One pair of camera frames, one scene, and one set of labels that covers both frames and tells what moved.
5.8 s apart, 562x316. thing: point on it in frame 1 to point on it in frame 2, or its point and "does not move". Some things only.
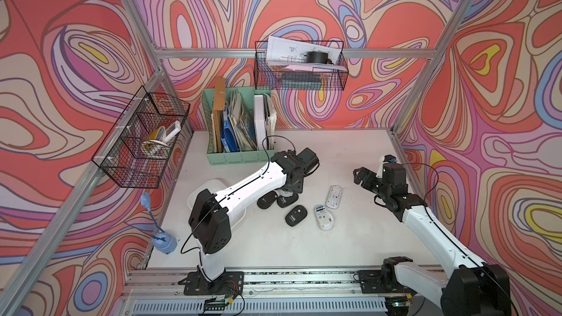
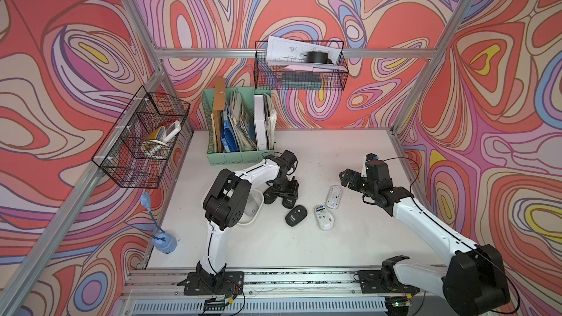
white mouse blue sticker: x=324 y=218 does not move
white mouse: x=334 y=197 does not move
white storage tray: x=198 y=188 to x=255 y=205
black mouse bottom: x=296 y=215 does not move
